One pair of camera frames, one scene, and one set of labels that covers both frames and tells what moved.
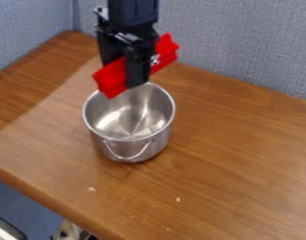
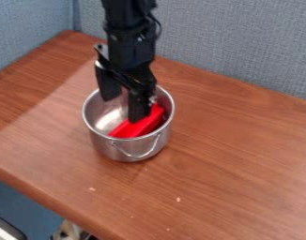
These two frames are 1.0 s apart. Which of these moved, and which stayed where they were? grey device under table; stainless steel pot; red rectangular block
Moved: red rectangular block
Stayed: grey device under table; stainless steel pot
